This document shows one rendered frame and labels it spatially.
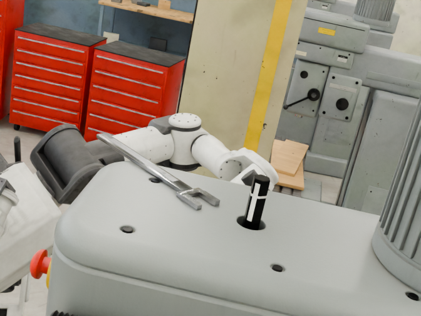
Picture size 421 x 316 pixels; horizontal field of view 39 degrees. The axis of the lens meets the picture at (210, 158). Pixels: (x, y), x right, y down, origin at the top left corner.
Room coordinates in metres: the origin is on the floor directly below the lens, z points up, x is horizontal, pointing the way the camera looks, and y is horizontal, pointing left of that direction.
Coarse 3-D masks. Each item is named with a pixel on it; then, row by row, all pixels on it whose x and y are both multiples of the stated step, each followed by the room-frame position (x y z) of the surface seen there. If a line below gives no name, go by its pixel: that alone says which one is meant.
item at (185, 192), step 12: (108, 144) 0.81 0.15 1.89; (120, 144) 0.81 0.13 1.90; (132, 156) 0.77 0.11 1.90; (144, 168) 0.75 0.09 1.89; (156, 168) 0.75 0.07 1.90; (168, 180) 0.72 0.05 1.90; (180, 192) 0.68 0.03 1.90; (192, 192) 0.69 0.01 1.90; (204, 192) 0.70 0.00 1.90; (192, 204) 0.66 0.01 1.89; (216, 204) 0.68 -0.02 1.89
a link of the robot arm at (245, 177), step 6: (246, 168) 1.17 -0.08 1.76; (252, 168) 1.15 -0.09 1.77; (258, 168) 1.15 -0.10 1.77; (240, 174) 1.15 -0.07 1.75; (246, 174) 1.12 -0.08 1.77; (252, 174) 1.10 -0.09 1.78; (264, 174) 1.14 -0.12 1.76; (234, 180) 1.14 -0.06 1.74; (240, 180) 1.14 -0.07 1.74; (246, 180) 1.10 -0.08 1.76; (270, 186) 1.14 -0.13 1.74
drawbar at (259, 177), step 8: (256, 176) 0.66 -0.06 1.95; (264, 176) 0.66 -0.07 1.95; (264, 184) 0.65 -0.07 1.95; (264, 192) 0.65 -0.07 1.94; (248, 200) 0.66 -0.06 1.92; (256, 200) 0.65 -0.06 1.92; (264, 200) 0.65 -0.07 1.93; (248, 208) 0.65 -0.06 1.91; (256, 208) 0.65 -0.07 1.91; (256, 216) 0.65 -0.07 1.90; (248, 224) 0.65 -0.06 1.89; (256, 224) 0.65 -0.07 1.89
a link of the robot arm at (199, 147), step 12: (180, 132) 1.31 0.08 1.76; (192, 132) 1.32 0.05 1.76; (204, 132) 1.34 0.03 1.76; (180, 144) 1.32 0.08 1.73; (192, 144) 1.32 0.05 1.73; (204, 144) 1.28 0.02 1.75; (216, 144) 1.28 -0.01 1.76; (180, 156) 1.32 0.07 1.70; (192, 156) 1.33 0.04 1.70; (204, 156) 1.26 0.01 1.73; (216, 156) 1.24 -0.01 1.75; (180, 168) 1.32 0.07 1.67; (192, 168) 1.33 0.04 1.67
